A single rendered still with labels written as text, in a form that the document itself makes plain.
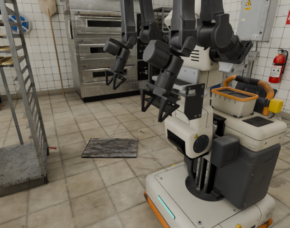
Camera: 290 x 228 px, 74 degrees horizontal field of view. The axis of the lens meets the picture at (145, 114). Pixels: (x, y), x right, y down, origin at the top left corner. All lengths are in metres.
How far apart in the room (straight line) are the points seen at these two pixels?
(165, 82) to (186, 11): 0.21
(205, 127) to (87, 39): 3.12
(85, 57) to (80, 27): 0.49
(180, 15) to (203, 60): 0.29
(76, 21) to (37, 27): 1.19
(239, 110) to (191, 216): 0.65
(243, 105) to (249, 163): 0.31
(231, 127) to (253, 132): 0.12
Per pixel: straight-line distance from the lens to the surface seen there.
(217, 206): 1.36
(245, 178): 1.21
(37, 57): 4.75
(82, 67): 3.81
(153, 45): 0.58
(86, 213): 1.68
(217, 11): 0.70
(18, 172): 2.04
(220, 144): 1.01
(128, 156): 2.15
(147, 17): 1.05
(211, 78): 0.96
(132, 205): 1.67
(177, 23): 0.62
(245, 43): 0.80
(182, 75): 0.93
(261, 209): 1.47
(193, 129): 0.98
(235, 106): 1.17
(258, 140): 1.09
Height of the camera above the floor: 1.23
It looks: 22 degrees down
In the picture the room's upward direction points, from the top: straight up
